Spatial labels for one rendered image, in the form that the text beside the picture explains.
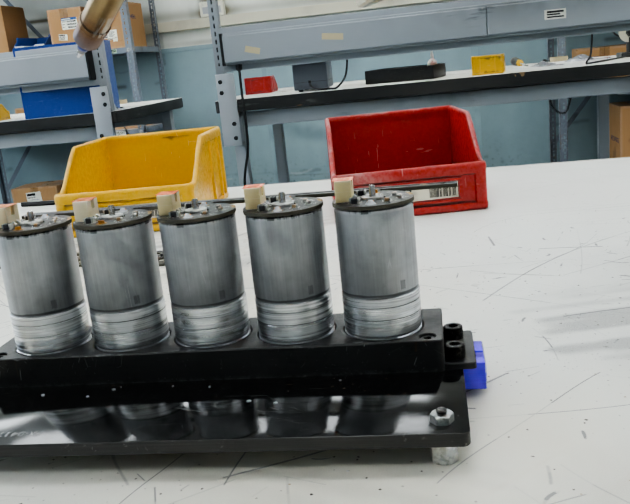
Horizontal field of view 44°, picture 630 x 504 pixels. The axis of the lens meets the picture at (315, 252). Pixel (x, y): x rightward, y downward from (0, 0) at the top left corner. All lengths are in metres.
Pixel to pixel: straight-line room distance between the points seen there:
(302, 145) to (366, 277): 4.50
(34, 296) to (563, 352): 0.18
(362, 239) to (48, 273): 0.10
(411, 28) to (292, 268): 2.28
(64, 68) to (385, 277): 2.59
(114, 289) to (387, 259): 0.09
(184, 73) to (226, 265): 4.64
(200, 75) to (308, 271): 4.61
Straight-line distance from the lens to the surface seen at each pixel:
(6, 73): 2.89
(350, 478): 0.21
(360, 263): 0.23
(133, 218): 0.25
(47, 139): 2.92
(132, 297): 0.25
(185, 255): 0.24
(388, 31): 2.50
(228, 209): 0.25
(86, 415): 0.24
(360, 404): 0.22
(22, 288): 0.27
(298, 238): 0.23
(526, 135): 4.67
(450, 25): 2.49
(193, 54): 4.85
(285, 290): 0.24
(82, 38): 0.23
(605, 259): 0.39
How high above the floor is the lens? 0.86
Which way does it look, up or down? 14 degrees down
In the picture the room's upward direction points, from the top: 6 degrees counter-clockwise
